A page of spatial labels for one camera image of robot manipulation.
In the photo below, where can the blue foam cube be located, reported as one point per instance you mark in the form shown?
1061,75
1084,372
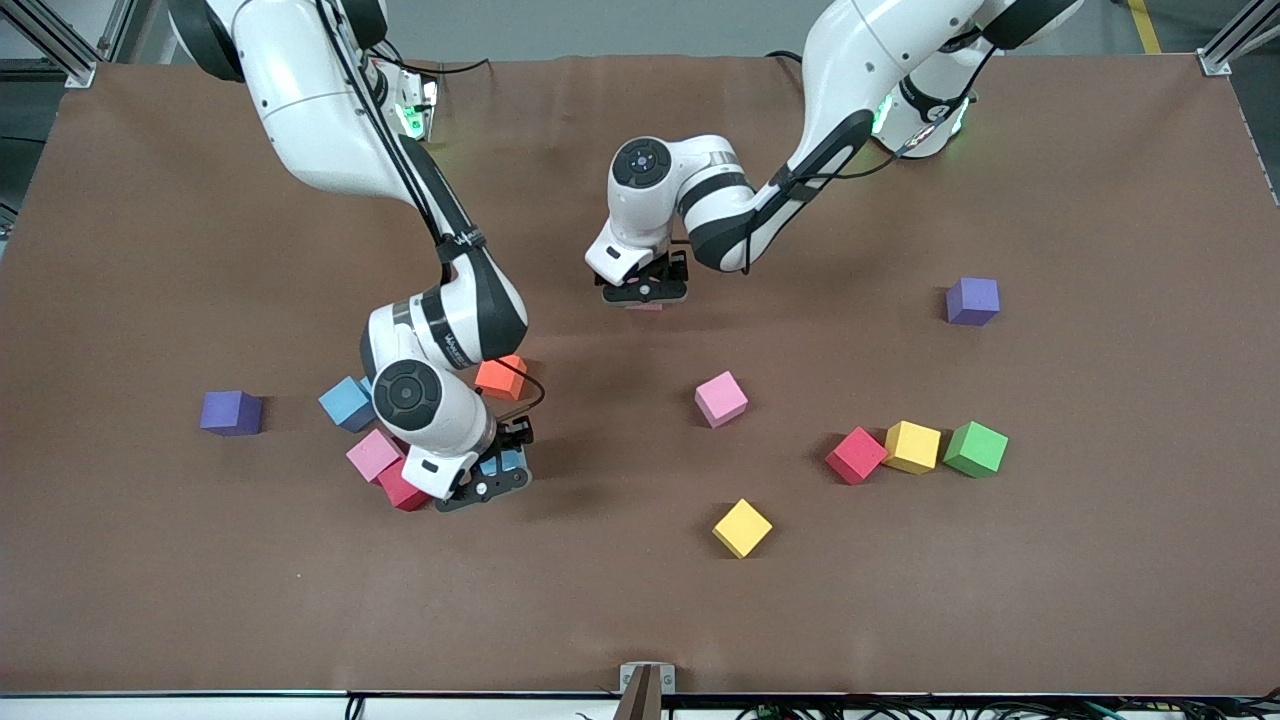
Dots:
505,465
345,405

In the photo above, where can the green foam cube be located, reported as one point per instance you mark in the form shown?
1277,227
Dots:
976,448

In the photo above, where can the purple foam cube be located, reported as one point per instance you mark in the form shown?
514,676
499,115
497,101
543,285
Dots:
973,301
231,412

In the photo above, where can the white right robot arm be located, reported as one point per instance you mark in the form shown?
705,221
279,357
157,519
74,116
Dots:
310,100

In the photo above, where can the orange foam cube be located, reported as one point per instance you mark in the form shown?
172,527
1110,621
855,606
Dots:
497,380

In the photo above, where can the red foam cube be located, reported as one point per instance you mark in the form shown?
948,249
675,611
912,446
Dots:
856,455
398,490

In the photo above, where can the pink foam cube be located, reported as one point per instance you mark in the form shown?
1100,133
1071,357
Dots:
721,398
645,305
372,455

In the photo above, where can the yellow foam cube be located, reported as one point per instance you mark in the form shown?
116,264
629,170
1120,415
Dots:
742,528
912,447

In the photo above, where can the brown table mat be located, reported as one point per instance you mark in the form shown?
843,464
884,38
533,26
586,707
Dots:
600,600

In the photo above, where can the aluminium frame post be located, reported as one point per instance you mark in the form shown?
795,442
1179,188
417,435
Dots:
70,55
1230,45

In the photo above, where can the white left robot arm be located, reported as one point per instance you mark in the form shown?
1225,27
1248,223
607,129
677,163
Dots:
850,60

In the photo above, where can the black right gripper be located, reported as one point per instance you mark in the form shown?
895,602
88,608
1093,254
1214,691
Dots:
517,437

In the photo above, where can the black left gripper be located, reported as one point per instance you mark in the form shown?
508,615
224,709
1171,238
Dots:
676,270

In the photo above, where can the grey metal bracket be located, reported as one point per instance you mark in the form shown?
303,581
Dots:
647,685

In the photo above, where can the arm base connector plate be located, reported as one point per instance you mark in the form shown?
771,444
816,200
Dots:
420,105

